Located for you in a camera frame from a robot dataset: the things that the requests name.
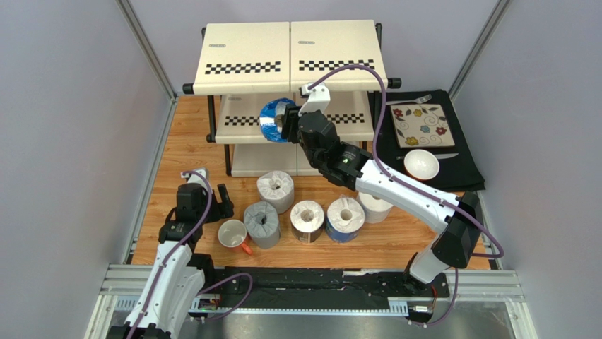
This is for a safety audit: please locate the blue plastic roll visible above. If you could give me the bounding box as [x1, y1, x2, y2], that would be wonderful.
[259, 97, 295, 143]

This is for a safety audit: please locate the blue label roll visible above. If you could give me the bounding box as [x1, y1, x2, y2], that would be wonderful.
[325, 197, 365, 243]

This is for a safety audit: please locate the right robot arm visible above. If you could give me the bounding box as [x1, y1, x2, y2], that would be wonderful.
[276, 105, 483, 284]

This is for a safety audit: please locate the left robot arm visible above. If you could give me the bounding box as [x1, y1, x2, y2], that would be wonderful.
[107, 182, 234, 338]

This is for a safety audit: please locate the cream three-tier checkered shelf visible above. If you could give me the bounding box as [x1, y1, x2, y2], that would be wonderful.
[182, 20, 401, 177]

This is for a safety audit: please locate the grey wrapped toilet roll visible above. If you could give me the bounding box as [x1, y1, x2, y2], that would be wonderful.
[243, 201, 281, 249]

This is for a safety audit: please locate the white wrapped toilet roll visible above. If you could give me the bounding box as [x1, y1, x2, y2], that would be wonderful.
[256, 170, 295, 214]

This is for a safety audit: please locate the brown wrapped toilet roll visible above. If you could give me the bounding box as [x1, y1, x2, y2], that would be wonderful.
[290, 201, 326, 244]

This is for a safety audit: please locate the plain white toilet roll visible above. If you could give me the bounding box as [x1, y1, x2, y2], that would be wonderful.
[356, 192, 394, 224]

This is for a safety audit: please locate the square floral ceramic plate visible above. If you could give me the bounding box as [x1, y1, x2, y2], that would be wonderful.
[390, 104, 455, 149]

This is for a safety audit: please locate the black cloth placemat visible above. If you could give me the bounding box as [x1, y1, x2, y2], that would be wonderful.
[377, 90, 485, 191]

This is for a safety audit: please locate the white bowl orange outside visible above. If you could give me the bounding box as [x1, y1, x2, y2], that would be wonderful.
[403, 149, 440, 181]

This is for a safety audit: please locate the silver fork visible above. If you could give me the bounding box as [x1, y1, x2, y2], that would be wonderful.
[385, 94, 432, 106]

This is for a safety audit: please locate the silver table knife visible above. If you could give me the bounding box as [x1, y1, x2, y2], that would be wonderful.
[396, 153, 458, 160]

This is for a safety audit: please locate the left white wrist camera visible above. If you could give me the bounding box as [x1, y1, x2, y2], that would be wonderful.
[180, 167, 208, 188]

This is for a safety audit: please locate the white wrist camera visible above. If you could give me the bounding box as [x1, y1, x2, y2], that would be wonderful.
[298, 83, 331, 117]
[180, 167, 208, 188]

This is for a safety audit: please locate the white mug orange handle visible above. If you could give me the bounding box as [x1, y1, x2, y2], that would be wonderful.
[218, 220, 253, 256]

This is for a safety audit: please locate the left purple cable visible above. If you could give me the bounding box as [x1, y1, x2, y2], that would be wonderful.
[124, 171, 254, 339]

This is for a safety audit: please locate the purple cable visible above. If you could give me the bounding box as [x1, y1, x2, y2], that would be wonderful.
[305, 64, 505, 328]
[124, 171, 254, 339]

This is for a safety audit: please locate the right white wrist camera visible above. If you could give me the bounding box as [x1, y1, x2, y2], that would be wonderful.
[298, 83, 331, 117]

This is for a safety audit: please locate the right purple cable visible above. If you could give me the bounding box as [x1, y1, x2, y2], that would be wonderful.
[305, 64, 505, 328]

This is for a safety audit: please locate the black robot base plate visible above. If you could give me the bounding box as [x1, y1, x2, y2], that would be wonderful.
[205, 267, 451, 310]

